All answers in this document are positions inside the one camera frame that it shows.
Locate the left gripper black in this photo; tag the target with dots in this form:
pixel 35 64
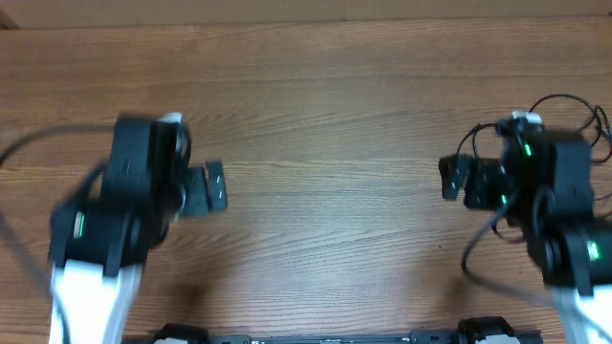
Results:
pixel 198 185

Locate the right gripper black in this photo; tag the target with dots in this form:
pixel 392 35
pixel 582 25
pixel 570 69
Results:
pixel 475 171

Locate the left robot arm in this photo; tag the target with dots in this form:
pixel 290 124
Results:
pixel 101 236

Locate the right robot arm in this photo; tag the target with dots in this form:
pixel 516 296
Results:
pixel 541 184

